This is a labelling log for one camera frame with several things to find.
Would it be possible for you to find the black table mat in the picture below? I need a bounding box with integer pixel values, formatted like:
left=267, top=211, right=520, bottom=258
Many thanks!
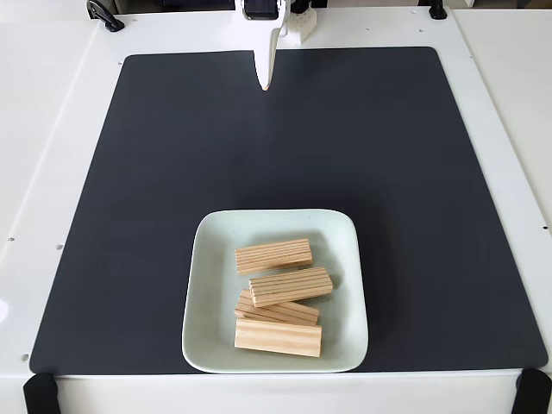
left=28, top=46, right=549, bottom=375

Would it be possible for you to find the wooden block marked 2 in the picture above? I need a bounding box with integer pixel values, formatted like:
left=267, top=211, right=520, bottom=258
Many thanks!
left=234, top=317, right=323, bottom=359

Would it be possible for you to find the wooden block marked 3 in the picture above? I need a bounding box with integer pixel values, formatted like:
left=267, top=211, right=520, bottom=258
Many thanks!
left=248, top=267, right=334, bottom=309

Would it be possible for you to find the pale green square plate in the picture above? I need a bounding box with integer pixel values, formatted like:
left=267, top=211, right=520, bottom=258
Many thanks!
left=181, top=208, right=370, bottom=374

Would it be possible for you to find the grooved wooden block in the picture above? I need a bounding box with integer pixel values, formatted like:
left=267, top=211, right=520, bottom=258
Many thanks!
left=235, top=289, right=321, bottom=327
left=234, top=238, right=314, bottom=277

